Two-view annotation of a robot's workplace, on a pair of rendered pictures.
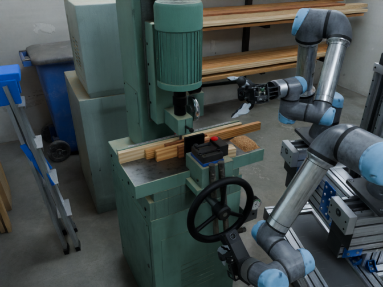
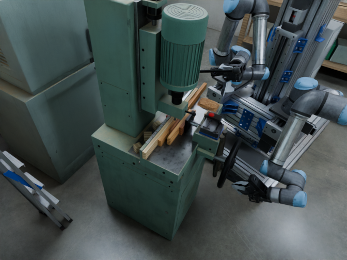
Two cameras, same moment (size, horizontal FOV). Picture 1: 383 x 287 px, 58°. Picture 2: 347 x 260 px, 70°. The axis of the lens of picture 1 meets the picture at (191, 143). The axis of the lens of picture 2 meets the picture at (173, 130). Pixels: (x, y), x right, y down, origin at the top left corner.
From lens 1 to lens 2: 0.86 m
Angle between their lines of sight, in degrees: 34
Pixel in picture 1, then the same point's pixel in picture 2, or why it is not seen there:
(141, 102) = (134, 100)
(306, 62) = (232, 32)
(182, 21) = (201, 33)
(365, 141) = (340, 103)
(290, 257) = (297, 179)
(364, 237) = not seen: hidden behind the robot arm
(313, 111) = (257, 72)
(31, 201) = not seen: outside the picture
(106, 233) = (82, 196)
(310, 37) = (240, 14)
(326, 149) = (311, 110)
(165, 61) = (181, 68)
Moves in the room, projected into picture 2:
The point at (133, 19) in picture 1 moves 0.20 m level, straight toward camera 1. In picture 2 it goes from (129, 29) to (163, 49)
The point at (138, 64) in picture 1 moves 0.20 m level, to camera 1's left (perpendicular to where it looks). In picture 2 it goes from (132, 68) to (88, 81)
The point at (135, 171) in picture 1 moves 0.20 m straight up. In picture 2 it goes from (164, 161) to (167, 132)
